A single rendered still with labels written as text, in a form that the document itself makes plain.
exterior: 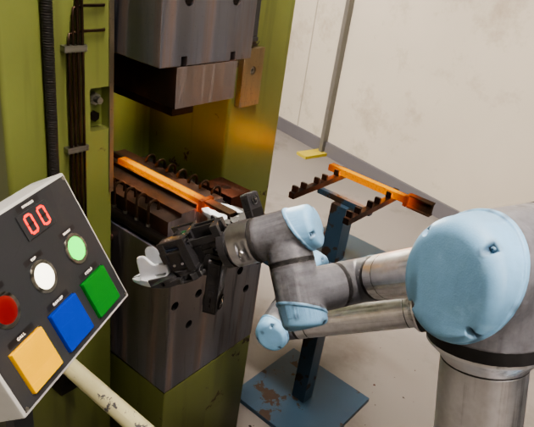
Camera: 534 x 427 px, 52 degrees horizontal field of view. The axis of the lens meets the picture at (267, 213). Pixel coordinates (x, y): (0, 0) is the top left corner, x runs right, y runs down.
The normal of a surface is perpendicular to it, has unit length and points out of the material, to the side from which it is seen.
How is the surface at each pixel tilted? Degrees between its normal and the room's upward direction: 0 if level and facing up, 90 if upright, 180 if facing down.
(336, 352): 0
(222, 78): 90
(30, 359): 60
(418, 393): 0
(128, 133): 90
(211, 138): 90
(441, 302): 83
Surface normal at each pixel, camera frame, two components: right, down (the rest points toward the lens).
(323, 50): -0.80, 0.18
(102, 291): 0.90, -0.25
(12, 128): 0.77, 0.37
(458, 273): -0.87, -0.02
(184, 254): -0.23, 0.41
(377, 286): -0.76, 0.44
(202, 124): -0.62, 0.28
